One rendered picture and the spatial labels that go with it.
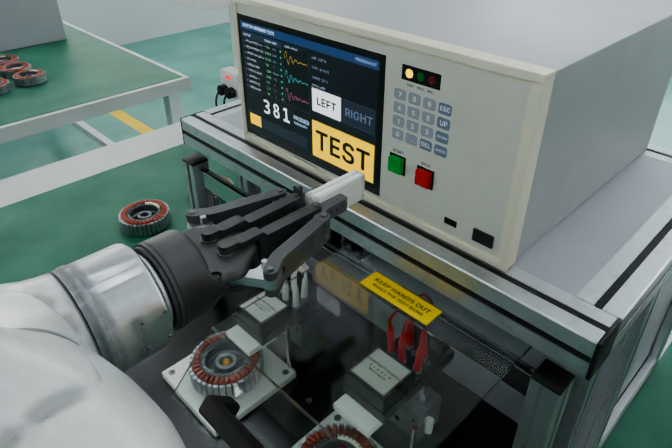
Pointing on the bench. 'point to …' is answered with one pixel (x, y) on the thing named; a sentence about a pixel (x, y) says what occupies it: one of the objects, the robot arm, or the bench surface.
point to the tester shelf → (642, 174)
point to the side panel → (635, 362)
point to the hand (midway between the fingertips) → (336, 195)
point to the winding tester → (484, 92)
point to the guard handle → (228, 425)
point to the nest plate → (176, 372)
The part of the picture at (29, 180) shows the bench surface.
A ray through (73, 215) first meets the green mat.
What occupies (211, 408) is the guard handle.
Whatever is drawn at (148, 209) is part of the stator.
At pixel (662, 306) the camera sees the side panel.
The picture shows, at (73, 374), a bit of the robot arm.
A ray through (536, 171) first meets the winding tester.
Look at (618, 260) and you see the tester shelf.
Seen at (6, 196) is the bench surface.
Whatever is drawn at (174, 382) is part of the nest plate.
